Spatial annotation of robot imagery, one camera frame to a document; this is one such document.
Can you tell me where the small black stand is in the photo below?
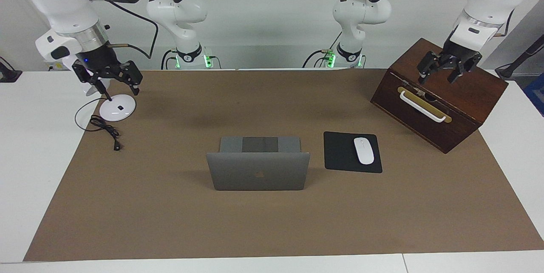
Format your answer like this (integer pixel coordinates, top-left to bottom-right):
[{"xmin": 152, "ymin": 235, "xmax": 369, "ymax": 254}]
[{"xmin": 0, "ymin": 57, "xmax": 23, "ymax": 83}]

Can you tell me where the black base cable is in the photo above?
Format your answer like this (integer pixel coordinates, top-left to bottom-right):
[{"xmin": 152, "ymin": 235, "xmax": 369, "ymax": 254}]
[
  {"xmin": 303, "ymin": 50, "xmax": 329, "ymax": 68},
  {"xmin": 161, "ymin": 50, "xmax": 176, "ymax": 70}
]

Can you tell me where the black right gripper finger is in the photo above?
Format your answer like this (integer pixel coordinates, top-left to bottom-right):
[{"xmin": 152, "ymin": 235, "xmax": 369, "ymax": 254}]
[
  {"xmin": 122, "ymin": 61, "xmax": 143, "ymax": 96},
  {"xmin": 72, "ymin": 69, "xmax": 107, "ymax": 97}
]

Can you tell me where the brown table mat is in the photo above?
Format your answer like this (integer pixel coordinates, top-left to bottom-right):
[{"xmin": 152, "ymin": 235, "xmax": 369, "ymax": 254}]
[{"xmin": 23, "ymin": 69, "xmax": 544, "ymax": 262}]

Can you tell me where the dark brown wooden box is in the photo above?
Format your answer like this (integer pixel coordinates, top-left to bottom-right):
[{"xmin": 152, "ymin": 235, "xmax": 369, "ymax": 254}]
[{"xmin": 370, "ymin": 38, "xmax": 509, "ymax": 154}]

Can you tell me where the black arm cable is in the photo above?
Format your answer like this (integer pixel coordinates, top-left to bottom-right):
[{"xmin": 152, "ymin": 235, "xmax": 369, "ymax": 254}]
[
  {"xmin": 495, "ymin": 7, "xmax": 516, "ymax": 37},
  {"xmin": 104, "ymin": 0, "xmax": 159, "ymax": 60}
]

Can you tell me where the black right base cable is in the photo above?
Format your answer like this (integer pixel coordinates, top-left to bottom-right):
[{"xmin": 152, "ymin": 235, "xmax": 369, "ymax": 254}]
[{"xmin": 161, "ymin": 50, "xmax": 176, "ymax": 70}]

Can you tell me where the black lamp power cable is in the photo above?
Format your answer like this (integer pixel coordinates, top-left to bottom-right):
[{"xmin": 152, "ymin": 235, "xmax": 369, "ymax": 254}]
[{"xmin": 75, "ymin": 98, "xmax": 124, "ymax": 152}]

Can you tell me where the black left base cable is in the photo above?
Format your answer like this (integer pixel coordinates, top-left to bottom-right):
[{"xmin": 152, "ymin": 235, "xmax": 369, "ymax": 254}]
[{"xmin": 303, "ymin": 50, "xmax": 329, "ymax": 68}]

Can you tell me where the white computer mouse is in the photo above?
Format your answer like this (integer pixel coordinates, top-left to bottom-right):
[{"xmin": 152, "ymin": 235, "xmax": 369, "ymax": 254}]
[{"xmin": 354, "ymin": 137, "xmax": 375, "ymax": 165}]

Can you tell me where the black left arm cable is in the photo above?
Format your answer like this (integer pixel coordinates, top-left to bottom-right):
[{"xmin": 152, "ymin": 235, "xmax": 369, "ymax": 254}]
[{"xmin": 495, "ymin": 7, "xmax": 516, "ymax": 37}]

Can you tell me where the white box handle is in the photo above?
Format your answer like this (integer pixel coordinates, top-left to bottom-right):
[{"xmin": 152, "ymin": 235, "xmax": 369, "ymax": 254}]
[{"xmin": 399, "ymin": 90, "xmax": 447, "ymax": 123}]

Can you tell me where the black mouse pad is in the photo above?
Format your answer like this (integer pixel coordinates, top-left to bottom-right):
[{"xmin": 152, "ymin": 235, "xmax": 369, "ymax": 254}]
[{"xmin": 324, "ymin": 131, "xmax": 383, "ymax": 174}]

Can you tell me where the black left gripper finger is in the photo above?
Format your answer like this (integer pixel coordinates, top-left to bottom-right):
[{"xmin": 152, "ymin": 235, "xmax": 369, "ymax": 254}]
[
  {"xmin": 417, "ymin": 51, "xmax": 447, "ymax": 84},
  {"xmin": 448, "ymin": 54, "xmax": 483, "ymax": 84}
]

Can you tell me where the silver grey laptop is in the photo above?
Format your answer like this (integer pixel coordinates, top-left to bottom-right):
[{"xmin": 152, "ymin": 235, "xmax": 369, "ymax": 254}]
[{"xmin": 206, "ymin": 136, "xmax": 311, "ymax": 191}]

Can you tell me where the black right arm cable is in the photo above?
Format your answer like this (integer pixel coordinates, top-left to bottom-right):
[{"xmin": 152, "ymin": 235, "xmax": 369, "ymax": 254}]
[{"xmin": 104, "ymin": 0, "xmax": 159, "ymax": 60}]

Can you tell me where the black tripod leg stand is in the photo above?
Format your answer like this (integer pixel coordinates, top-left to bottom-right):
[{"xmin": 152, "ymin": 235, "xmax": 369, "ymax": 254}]
[{"xmin": 495, "ymin": 34, "xmax": 544, "ymax": 80}]

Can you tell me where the blue crate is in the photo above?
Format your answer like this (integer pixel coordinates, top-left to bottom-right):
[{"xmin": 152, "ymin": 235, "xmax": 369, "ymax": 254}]
[{"xmin": 524, "ymin": 73, "xmax": 544, "ymax": 117}]

